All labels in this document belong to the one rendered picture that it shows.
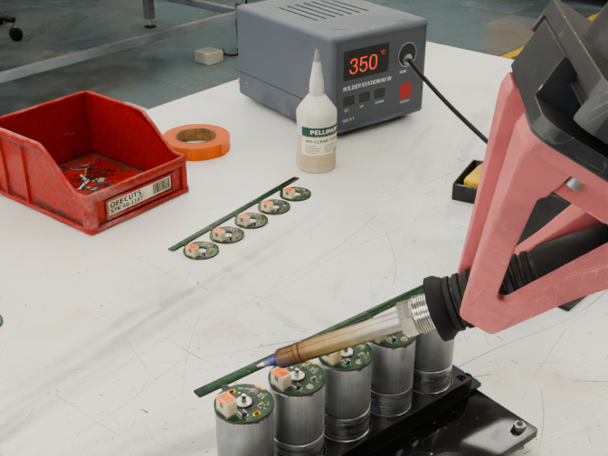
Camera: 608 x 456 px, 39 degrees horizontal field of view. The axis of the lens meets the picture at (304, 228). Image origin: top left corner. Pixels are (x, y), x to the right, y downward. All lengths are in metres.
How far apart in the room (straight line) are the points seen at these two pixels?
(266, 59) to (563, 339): 0.43
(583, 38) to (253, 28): 0.59
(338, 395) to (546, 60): 0.18
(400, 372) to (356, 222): 0.25
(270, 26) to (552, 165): 0.58
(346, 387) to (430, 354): 0.06
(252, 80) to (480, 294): 0.59
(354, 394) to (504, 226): 0.14
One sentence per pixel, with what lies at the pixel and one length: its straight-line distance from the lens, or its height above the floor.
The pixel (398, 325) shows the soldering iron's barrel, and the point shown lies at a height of 0.86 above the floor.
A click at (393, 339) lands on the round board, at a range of 0.40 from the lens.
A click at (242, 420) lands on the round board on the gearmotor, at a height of 0.81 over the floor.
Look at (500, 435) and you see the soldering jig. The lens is 0.44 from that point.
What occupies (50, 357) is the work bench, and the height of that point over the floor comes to 0.75.
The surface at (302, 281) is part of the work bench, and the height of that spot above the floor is 0.75.
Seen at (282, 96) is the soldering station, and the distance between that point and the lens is 0.82.
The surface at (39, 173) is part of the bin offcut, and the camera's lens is 0.66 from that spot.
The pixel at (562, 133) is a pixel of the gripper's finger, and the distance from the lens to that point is 0.26.
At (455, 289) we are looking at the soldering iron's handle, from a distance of 0.31.
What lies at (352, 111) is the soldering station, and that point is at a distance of 0.78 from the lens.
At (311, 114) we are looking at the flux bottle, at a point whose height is 0.80.
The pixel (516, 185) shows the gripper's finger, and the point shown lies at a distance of 0.27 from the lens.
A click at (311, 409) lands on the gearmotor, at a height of 0.80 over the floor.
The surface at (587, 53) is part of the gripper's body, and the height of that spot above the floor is 0.97.
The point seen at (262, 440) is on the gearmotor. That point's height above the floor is 0.80.
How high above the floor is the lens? 1.04
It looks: 28 degrees down
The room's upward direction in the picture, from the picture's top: straight up
